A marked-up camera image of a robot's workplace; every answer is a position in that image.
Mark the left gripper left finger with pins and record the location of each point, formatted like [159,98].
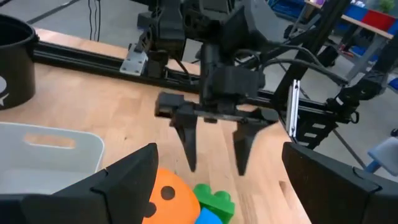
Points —
[93,202]

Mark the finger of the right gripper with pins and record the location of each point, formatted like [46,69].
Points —
[245,143]
[188,137]

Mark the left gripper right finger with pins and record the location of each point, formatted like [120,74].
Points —
[342,199]

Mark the green building block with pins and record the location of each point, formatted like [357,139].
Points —
[217,202]

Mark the light blue T-shaped block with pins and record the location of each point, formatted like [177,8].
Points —
[206,219]

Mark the black cup with white logo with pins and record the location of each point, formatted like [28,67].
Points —
[15,71]

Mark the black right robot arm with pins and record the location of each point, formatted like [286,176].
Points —
[169,31]

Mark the large grey plastic bin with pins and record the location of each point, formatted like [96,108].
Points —
[46,168]

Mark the light blue chair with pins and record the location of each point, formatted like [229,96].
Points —
[385,155]

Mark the orange foam die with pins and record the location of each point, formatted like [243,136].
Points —
[177,208]

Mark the wooden shelf table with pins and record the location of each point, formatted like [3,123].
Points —
[357,22]

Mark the blue storage bin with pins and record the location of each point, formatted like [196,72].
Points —
[356,12]

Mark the red storage bin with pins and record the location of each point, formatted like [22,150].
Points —
[377,19]

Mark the green plant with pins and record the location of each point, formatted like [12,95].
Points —
[387,4]

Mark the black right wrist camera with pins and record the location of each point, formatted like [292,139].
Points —
[239,82]

